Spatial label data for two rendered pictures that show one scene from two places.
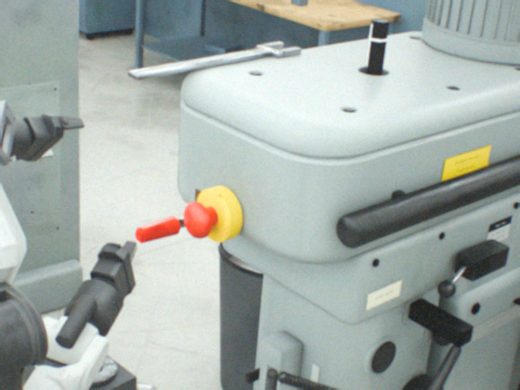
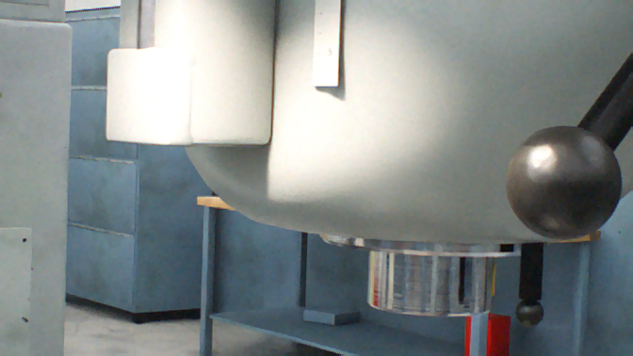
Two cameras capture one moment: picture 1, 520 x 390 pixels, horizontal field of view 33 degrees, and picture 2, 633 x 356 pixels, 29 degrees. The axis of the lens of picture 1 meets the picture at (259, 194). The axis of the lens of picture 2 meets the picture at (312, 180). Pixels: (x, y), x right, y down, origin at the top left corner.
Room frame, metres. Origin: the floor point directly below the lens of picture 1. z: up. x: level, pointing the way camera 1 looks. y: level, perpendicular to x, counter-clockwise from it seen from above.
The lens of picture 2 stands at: (0.57, -0.12, 1.35)
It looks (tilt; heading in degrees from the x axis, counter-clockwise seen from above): 3 degrees down; 6
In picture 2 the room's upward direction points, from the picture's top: 2 degrees clockwise
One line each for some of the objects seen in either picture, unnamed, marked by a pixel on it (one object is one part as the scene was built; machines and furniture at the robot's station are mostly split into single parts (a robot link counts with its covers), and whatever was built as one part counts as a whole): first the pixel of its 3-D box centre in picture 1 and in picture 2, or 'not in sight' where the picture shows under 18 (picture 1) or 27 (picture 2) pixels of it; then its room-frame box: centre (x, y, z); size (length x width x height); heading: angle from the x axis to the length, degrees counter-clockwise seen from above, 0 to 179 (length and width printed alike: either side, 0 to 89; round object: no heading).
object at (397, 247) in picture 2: not in sight; (432, 233); (1.03, -0.12, 1.31); 0.09 x 0.09 x 0.01
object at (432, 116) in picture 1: (373, 131); not in sight; (1.04, -0.13, 1.81); 0.47 x 0.26 x 0.16; 134
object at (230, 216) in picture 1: (218, 213); not in sight; (0.87, 0.04, 1.76); 0.06 x 0.02 x 0.06; 44
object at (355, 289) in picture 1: (374, 220); not in sight; (1.06, -0.15, 1.68); 0.34 x 0.24 x 0.10; 134
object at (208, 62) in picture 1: (217, 60); not in sight; (1.01, 0.06, 1.89); 0.24 x 0.04 x 0.01; 136
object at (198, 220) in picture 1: (202, 219); not in sight; (0.86, 0.06, 1.76); 0.04 x 0.03 x 0.04; 44
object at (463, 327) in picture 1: (439, 328); not in sight; (0.95, -0.24, 1.60); 0.08 x 0.02 x 0.04; 44
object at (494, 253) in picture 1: (466, 267); not in sight; (0.98, -0.26, 1.66); 0.12 x 0.04 x 0.04; 134
